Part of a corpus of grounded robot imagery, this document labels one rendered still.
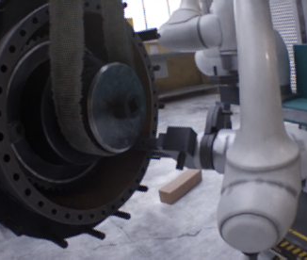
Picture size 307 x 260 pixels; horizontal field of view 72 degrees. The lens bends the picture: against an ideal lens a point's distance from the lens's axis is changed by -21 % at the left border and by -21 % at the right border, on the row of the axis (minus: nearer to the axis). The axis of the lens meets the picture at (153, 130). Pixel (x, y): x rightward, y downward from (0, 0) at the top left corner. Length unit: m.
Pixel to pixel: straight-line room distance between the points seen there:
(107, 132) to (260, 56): 0.24
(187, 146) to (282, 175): 0.23
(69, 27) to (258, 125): 0.29
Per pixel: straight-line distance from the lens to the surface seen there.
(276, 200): 0.27
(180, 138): 0.47
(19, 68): 0.45
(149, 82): 0.57
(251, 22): 0.34
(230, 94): 0.69
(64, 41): 0.37
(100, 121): 0.36
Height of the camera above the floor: 0.91
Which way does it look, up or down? 15 degrees down
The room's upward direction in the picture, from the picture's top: 8 degrees counter-clockwise
